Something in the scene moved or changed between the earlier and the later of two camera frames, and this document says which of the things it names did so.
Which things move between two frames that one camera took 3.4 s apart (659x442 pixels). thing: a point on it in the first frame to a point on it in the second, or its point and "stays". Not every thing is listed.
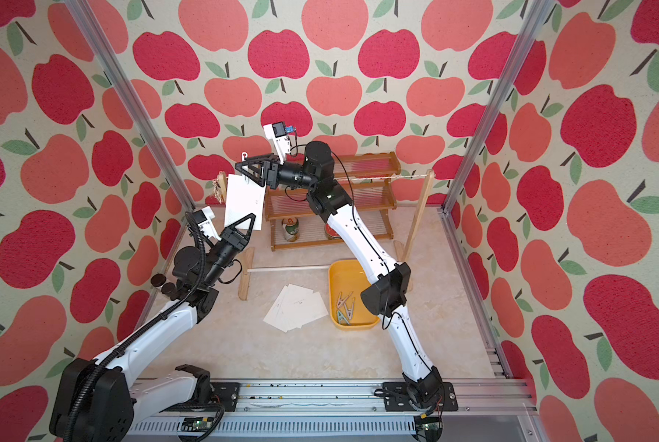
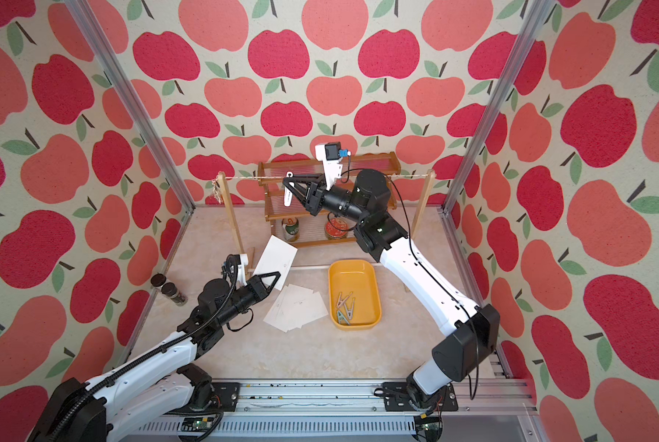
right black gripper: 273,174 to 318,197
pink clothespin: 341,301 stays
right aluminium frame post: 533,17 stays
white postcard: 244,196 to 278,257
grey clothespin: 350,311 stays
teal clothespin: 341,317 stays
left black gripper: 234,239 to 258,286
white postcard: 273,316 stays
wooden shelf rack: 294,225 stays
